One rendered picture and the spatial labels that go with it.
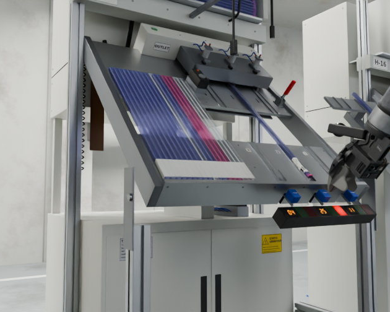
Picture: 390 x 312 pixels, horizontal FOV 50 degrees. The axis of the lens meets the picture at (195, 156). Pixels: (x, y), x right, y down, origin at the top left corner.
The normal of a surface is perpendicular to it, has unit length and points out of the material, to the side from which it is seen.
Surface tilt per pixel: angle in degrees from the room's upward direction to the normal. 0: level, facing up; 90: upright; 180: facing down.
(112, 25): 90
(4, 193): 90
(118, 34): 90
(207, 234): 90
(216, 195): 133
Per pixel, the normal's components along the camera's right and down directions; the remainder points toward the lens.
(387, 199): 0.43, -0.07
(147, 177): -0.85, -0.04
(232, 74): 0.38, 0.63
